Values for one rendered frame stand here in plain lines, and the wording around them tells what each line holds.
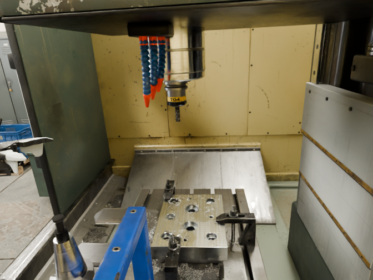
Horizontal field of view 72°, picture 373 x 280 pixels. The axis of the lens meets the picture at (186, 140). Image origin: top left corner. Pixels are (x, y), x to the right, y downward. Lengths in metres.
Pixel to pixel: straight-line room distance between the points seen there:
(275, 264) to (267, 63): 1.13
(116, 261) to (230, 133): 1.44
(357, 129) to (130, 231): 0.55
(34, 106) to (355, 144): 1.15
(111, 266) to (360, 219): 0.56
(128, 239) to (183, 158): 1.33
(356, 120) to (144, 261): 0.58
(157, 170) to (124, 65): 0.72
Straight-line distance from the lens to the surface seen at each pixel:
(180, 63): 0.62
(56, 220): 0.41
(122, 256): 0.48
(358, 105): 0.70
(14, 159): 0.81
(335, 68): 0.92
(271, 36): 1.74
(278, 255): 1.38
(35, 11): 0.44
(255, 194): 1.62
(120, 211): 0.60
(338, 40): 0.92
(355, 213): 0.76
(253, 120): 1.79
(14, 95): 5.61
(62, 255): 0.44
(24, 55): 1.26
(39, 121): 1.28
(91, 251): 0.52
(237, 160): 1.78
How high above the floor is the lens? 1.54
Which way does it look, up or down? 19 degrees down
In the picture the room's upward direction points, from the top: 3 degrees counter-clockwise
